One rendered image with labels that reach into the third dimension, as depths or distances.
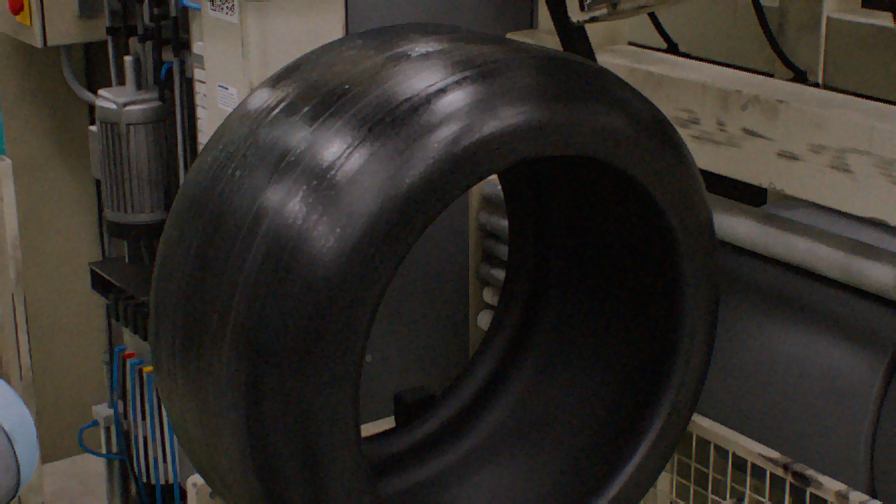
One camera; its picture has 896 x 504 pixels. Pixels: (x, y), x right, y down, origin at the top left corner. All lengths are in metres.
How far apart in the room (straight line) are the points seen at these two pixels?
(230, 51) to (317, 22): 0.11
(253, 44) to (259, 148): 0.29
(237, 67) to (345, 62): 0.27
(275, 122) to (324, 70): 0.08
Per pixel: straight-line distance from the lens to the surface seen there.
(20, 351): 2.10
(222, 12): 1.78
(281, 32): 1.75
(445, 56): 1.47
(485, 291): 2.14
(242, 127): 1.52
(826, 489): 1.73
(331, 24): 1.78
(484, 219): 2.09
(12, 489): 1.16
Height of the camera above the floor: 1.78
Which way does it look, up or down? 18 degrees down
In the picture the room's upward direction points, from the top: 1 degrees counter-clockwise
